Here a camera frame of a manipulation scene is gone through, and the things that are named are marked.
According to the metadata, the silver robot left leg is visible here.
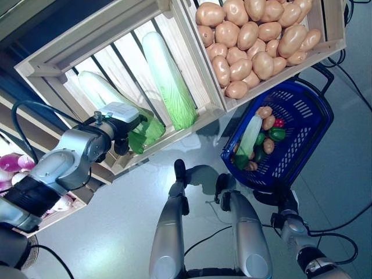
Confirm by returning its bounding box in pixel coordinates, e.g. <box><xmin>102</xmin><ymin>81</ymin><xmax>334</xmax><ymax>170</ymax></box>
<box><xmin>148</xmin><ymin>159</ymin><xmax>189</xmax><ymax>279</ymax></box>

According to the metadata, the wooden slat crate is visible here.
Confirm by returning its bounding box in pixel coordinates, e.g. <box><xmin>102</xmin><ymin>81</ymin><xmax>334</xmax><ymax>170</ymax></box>
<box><xmin>180</xmin><ymin>0</ymin><xmax>348</xmax><ymax>113</ymax></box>
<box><xmin>0</xmin><ymin>127</ymin><xmax>90</xmax><ymax>233</ymax></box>
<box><xmin>13</xmin><ymin>0</ymin><xmax>226</xmax><ymax>177</ymax></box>

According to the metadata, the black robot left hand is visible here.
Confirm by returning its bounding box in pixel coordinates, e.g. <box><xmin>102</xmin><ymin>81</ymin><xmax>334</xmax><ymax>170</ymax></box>
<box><xmin>94</xmin><ymin>101</ymin><xmax>148</xmax><ymax>156</ymax></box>

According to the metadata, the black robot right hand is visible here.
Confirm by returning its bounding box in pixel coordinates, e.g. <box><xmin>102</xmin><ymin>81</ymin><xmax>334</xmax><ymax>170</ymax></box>
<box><xmin>253</xmin><ymin>188</ymin><xmax>300</xmax><ymax>215</ymax></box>

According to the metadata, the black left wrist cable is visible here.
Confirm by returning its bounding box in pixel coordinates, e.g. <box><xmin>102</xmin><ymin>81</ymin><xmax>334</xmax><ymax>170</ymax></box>
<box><xmin>10</xmin><ymin>100</ymin><xmax>85</xmax><ymax>165</ymax></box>

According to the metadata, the blue plastic shopping basket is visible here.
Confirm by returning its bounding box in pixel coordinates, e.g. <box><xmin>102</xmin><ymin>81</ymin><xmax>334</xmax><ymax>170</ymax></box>
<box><xmin>220</xmin><ymin>66</ymin><xmax>335</xmax><ymax>194</ymax></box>

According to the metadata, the tan toy potato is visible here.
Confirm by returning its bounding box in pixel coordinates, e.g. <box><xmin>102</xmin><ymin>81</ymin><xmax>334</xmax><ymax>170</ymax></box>
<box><xmin>286</xmin><ymin>49</ymin><xmax>308</xmax><ymax>66</ymax></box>
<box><xmin>262</xmin><ymin>138</ymin><xmax>276</xmax><ymax>154</ymax></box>
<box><xmin>251</xmin><ymin>51</ymin><xmax>275</xmax><ymax>80</ymax></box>
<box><xmin>195</xmin><ymin>2</ymin><xmax>227</xmax><ymax>27</ymax></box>
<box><xmin>229</xmin><ymin>58</ymin><xmax>253</xmax><ymax>81</ymax></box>
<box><xmin>299</xmin><ymin>28</ymin><xmax>322</xmax><ymax>52</ymax></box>
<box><xmin>211</xmin><ymin>55</ymin><xmax>231</xmax><ymax>87</ymax></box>
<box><xmin>277</xmin><ymin>24</ymin><xmax>307</xmax><ymax>59</ymax></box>
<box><xmin>225</xmin><ymin>80</ymin><xmax>249</xmax><ymax>99</ymax></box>
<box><xmin>262</xmin><ymin>115</ymin><xmax>276</xmax><ymax>131</ymax></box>
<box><xmin>257</xmin><ymin>106</ymin><xmax>273</xmax><ymax>119</ymax></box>

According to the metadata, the wooden framed display shelf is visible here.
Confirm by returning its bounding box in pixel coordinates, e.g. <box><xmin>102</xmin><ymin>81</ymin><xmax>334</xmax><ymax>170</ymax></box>
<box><xmin>0</xmin><ymin>0</ymin><xmax>175</xmax><ymax>204</ymax></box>

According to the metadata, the dark robot waist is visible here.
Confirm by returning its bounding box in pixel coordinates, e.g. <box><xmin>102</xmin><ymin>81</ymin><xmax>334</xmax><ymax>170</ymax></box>
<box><xmin>184</xmin><ymin>267</ymin><xmax>244</xmax><ymax>279</ymax></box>

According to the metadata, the toy napa cabbage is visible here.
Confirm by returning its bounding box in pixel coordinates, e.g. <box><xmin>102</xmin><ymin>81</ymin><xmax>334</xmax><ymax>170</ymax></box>
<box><xmin>77</xmin><ymin>71</ymin><xmax>166</xmax><ymax>155</ymax></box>
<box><xmin>234</xmin><ymin>115</ymin><xmax>264</xmax><ymax>159</ymax></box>
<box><xmin>141</xmin><ymin>31</ymin><xmax>199</xmax><ymax>131</ymax></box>

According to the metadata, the purple white toy turnip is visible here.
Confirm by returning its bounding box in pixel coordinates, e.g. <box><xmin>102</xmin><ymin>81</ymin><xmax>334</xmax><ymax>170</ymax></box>
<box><xmin>0</xmin><ymin>155</ymin><xmax>20</xmax><ymax>172</ymax></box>
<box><xmin>17</xmin><ymin>155</ymin><xmax>36</xmax><ymax>171</ymax></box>

